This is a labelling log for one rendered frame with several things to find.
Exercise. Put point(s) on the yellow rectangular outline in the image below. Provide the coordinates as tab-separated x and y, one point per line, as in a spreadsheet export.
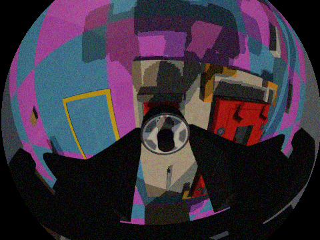
109	105

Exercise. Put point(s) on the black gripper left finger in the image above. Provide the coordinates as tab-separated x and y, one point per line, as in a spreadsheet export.
111	174

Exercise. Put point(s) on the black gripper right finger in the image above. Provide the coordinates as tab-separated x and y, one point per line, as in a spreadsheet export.
225	165

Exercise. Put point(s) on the black tyre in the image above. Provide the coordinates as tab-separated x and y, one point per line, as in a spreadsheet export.
164	117

